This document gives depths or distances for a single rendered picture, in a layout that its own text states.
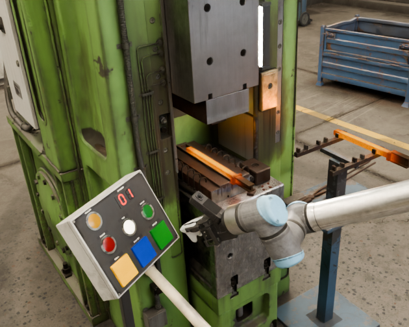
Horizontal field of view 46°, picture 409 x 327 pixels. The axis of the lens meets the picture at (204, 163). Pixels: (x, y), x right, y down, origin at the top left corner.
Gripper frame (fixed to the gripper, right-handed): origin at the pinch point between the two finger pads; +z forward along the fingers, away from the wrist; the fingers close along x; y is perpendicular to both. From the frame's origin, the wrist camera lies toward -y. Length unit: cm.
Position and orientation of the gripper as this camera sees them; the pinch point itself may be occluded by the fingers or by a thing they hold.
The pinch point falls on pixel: (182, 226)
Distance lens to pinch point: 156.6
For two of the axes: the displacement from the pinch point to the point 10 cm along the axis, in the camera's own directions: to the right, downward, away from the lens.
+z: -7.2, 2.7, 6.4
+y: 4.8, 8.6, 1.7
